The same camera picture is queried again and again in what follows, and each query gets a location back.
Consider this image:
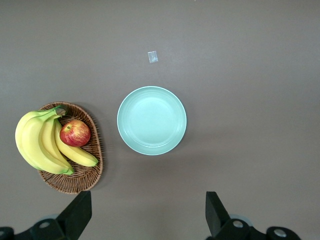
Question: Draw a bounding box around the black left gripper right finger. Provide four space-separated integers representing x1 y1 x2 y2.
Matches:
205 191 301 240

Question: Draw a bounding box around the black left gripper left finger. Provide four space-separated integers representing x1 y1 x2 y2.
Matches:
0 190 92 240

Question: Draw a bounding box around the light green round plate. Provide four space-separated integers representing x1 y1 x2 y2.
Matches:
116 85 188 156

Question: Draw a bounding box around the brown wicker basket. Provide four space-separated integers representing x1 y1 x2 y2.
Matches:
36 101 104 195

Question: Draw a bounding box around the red yellow apple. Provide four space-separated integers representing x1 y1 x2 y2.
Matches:
59 119 92 148

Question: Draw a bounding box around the yellow banana bunch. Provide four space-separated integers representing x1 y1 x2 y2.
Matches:
14 104 100 175

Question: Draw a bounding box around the small clear tape piece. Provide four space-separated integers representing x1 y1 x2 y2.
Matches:
147 50 158 64

